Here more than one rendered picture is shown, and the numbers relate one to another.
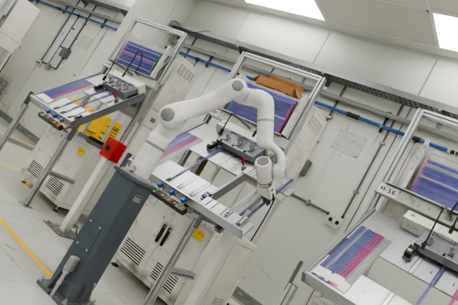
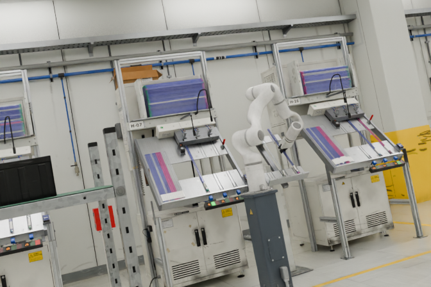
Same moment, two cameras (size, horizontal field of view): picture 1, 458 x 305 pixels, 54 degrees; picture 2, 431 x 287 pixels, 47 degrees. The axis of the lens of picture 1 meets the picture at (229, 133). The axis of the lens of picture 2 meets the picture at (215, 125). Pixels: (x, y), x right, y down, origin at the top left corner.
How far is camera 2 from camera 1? 329 cm
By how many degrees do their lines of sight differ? 57
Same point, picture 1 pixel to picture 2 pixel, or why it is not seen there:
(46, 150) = not seen: outside the picture
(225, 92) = (268, 97)
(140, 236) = (182, 255)
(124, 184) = (270, 200)
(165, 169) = (191, 188)
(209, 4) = not seen: outside the picture
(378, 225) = (307, 123)
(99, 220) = (274, 234)
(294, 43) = (22, 25)
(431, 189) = (313, 86)
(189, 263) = (236, 234)
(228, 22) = not seen: outside the picture
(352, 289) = (351, 157)
